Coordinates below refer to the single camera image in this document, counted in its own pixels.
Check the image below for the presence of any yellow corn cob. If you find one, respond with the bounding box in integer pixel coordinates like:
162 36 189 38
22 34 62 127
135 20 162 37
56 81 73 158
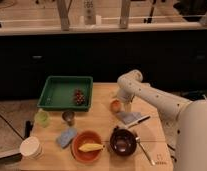
79 143 104 152

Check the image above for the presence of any dark purple bowl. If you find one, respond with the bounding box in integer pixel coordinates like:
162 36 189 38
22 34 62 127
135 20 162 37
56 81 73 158
109 129 137 157

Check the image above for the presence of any green plastic tray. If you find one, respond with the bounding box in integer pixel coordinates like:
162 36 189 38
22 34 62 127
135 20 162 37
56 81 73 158
37 76 93 112

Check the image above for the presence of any blue sponge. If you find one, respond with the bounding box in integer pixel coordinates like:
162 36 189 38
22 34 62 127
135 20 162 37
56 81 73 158
56 128 77 148

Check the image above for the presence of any small metal cup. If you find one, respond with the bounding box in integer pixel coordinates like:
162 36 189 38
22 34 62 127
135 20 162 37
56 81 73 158
62 111 75 126

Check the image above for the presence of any light green plastic cup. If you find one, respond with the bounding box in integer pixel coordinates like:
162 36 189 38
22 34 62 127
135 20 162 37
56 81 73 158
34 109 49 127

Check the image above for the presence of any grey blue cloth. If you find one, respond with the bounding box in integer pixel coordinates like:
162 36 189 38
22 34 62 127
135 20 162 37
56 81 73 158
117 111 142 125

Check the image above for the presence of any black handled knife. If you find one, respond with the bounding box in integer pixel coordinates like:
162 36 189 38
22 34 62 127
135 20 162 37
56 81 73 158
125 116 150 129

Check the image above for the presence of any black clamp on table edge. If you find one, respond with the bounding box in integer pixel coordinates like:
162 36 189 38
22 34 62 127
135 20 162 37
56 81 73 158
25 121 33 138

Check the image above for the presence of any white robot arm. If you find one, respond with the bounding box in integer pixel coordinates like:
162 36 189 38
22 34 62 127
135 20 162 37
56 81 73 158
117 69 207 171

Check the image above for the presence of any red yellow apple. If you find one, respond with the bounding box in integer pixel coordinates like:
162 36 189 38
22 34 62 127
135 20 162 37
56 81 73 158
110 100 121 113

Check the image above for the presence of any metal spoon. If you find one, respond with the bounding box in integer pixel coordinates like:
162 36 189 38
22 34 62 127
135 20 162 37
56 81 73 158
135 137 155 166

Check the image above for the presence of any orange bowl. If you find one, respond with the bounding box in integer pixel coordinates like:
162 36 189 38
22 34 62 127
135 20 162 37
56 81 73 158
71 130 104 163

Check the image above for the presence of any dark red grape bunch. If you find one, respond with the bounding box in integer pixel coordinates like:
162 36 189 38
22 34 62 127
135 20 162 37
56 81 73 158
74 89 85 105

